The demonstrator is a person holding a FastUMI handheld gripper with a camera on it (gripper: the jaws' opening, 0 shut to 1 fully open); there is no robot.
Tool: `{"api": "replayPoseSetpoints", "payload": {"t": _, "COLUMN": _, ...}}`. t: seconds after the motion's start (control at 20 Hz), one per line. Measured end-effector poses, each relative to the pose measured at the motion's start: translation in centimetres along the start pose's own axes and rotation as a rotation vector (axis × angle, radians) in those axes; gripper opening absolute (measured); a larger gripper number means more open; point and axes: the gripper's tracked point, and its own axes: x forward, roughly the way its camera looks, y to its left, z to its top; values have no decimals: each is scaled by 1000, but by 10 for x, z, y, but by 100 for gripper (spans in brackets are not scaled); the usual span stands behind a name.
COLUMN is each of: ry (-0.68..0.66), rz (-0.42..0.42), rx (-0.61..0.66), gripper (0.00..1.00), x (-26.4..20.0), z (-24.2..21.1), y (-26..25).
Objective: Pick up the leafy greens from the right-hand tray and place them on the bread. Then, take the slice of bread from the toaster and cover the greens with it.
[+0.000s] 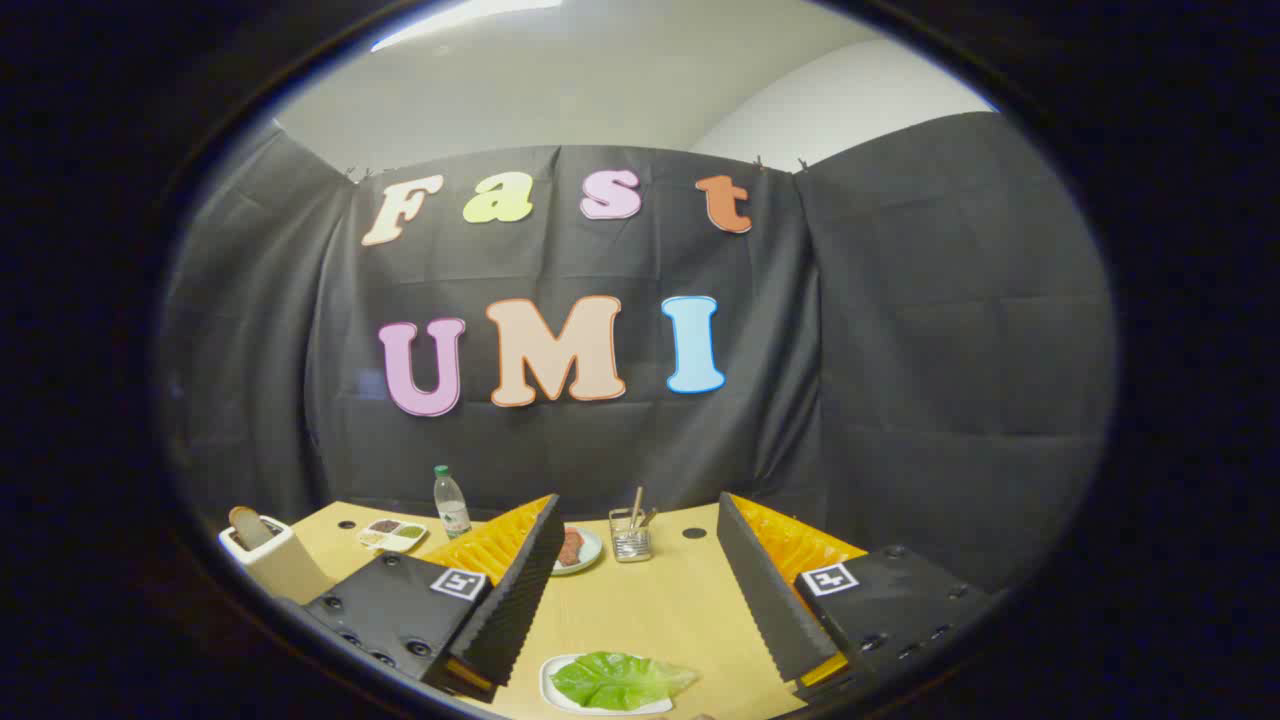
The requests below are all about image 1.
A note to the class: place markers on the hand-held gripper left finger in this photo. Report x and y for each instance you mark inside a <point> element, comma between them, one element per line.
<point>520,600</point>

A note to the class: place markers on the white divided condiment dish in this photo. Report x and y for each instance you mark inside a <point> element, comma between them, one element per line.
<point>393,535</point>

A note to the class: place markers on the pale green oval plate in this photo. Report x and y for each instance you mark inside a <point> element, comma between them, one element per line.
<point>590,552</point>

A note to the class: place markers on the cream toaster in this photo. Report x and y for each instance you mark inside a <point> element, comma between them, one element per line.
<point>285,570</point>

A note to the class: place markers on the green lettuce leaf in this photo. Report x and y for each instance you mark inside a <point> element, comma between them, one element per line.
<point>615,680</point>

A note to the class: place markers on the white oblong dish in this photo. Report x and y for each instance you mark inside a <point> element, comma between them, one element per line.
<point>549,685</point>

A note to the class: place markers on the clear plastic water bottle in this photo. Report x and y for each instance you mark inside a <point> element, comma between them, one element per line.
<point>452,505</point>

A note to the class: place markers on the clear glass utensil holder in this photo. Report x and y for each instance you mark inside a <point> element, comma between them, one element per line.
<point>631,545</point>

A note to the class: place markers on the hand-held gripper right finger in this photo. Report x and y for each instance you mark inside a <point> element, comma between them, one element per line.
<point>765,600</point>

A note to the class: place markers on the brown meat piece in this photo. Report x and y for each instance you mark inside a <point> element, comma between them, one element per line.
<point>571,548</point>

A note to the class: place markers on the bread slice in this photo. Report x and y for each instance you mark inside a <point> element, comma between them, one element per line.
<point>248,527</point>

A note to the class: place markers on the wooden chopstick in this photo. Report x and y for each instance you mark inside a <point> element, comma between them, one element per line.
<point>636,500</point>

